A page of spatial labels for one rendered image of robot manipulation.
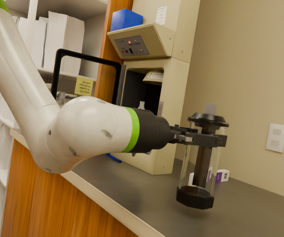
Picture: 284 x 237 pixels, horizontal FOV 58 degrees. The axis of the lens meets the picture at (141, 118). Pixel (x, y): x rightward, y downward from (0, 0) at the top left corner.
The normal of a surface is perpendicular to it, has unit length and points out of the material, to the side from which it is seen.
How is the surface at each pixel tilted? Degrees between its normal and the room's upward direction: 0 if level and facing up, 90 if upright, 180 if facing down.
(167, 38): 90
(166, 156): 90
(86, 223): 90
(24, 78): 68
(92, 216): 90
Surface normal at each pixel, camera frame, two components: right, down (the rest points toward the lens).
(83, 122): 0.09, -0.15
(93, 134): 0.37, 0.18
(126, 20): 0.63, 0.14
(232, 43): -0.76, -0.08
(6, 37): 0.57, -0.24
